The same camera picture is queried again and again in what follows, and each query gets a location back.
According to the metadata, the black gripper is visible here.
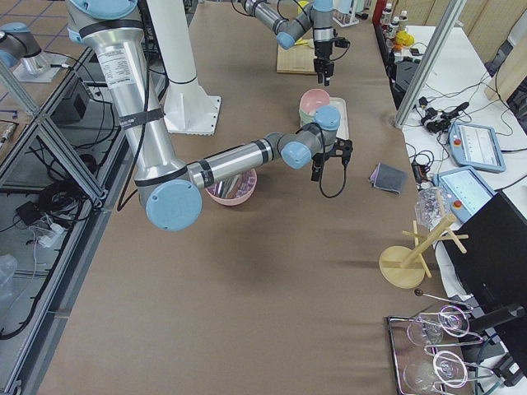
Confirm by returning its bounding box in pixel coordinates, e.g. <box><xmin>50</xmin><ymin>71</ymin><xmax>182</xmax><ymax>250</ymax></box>
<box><xmin>313</xmin><ymin>40</ymin><xmax>334</xmax><ymax>86</ymax></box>
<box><xmin>310</xmin><ymin>152</ymin><xmax>329</xmax><ymax>182</ymax></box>

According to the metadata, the small pink bowl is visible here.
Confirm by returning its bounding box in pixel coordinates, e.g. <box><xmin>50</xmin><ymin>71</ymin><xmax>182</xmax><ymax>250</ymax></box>
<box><xmin>299</xmin><ymin>88</ymin><xmax>330</xmax><ymax>115</ymax></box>

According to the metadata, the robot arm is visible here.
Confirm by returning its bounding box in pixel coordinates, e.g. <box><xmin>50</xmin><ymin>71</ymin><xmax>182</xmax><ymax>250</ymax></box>
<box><xmin>67</xmin><ymin>1</ymin><xmax>345</xmax><ymax>231</ymax></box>
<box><xmin>240</xmin><ymin>0</ymin><xmax>337</xmax><ymax>86</ymax></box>

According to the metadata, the top green bowl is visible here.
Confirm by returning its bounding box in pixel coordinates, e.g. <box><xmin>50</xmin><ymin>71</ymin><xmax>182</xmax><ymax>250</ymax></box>
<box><xmin>298</xmin><ymin>105</ymin><xmax>321</xmax><ymax>126</ymax></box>

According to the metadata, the large pink ice bowl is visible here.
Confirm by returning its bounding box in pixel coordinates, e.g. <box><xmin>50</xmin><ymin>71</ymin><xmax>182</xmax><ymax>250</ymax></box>
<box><xmin>205</xmin><ymin>169</ymin><xmax>258</xmax><ymax>207</ymax></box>

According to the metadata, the bamboo cutting board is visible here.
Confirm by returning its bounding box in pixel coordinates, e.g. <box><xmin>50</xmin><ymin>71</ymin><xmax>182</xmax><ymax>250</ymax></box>
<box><xmin>276</xmin><ymin>41</ymin><xmax>316</xmax><ymax>75</ymax></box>

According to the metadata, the white rabbit print tray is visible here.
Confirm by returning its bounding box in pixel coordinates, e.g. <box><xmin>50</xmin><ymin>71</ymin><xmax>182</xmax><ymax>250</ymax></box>
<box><xmin>299</xmin><ymin>96</ymin><xmax>351</xmax><ymax>143</ymax></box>

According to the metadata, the grey folded cloth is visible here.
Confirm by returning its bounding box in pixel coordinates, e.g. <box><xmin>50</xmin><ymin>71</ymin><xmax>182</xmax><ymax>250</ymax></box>
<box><xmin>369</xmin><ymin>163</ymin><xmax>408</xmax><ymax>194</ymax></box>

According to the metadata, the metal ice scoop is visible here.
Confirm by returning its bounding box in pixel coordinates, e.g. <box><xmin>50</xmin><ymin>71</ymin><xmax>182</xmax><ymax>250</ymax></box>
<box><xmin>212</xmin><ymin>174</ymin><xmax>243</xmax><ymax>199</ymax></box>

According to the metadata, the wooden mug tree stand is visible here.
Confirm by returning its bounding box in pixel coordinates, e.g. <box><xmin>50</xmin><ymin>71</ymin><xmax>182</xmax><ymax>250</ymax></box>
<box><xmin>379</xmin><ymin>210</ymin><xmax>468</xmax><ymax>289</ymax></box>

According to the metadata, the blue teach pendant tablet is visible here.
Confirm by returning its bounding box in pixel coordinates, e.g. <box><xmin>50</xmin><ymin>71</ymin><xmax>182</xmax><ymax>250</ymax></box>
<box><xmin>449</xmin><ymin>122</ymin><xmax>506</xmax><ymax>173</ymax></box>

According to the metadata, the black computer monitor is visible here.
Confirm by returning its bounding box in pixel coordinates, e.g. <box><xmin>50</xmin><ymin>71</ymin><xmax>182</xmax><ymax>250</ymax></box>
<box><xmin>448</xmin><ymin>191</ymin><xmax>527</xmax><ymax>342</ymax></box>

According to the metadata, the upper wine glass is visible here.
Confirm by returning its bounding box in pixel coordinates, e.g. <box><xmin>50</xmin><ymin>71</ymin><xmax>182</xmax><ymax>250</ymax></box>
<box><xmin>407</xmin><ymin>304</ymin><xmax>469</xmax><ymax>346</ymax></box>

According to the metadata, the wine glass rack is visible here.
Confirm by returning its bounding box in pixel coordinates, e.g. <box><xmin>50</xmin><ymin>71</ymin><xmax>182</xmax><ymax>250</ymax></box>
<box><xmin>386</xmin><ymin>304</ymin><xmax>504</xmax><ymax>394</ymax></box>

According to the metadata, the lower wine glass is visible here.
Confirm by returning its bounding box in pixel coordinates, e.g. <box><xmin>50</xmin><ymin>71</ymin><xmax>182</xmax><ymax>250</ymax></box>
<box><xmin>403</xmin><ymin>351</ymin><xmax>469</xmax><ymax>394</ymax></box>

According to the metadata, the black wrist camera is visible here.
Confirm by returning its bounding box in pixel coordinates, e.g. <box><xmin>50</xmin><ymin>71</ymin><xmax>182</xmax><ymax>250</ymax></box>
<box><xmin>332</xmin><ymin>137</ymin><xmax>353</xmax><ymax>169</ymax></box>
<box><xmin>333</xmin><ymin>37</ymin><xmax>351</xmax><ymax>49</ymax></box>

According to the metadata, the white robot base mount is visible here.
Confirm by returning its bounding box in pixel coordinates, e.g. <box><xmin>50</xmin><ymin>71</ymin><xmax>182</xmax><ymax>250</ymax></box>
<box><xmin>147</xmin><ymin>0</ymin><xmax>222</xmax><ymax>136</ymax></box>

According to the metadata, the aluminium frame post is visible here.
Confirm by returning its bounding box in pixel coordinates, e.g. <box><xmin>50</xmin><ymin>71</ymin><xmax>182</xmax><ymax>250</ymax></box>
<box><xmin>394</xmin><ymin>0</ymin><xmax>467</xmax><ymax>129</ymax></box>

